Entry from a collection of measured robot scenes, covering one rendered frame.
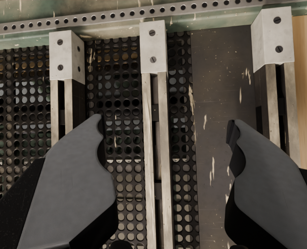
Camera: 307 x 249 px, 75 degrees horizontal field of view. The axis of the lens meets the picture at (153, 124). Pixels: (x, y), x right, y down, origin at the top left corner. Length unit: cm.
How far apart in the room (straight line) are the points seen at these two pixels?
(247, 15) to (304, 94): 23
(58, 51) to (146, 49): 23
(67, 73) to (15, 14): 25
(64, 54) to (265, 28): 48
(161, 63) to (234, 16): 21
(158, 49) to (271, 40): 25
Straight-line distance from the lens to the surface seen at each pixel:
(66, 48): 58
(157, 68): 49
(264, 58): 53
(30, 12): 71
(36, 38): 68
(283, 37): 56
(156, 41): 51
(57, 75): 57
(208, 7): 57
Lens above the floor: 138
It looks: 32 degrees down
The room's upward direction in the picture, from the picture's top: 178 degrees counter-clockwise
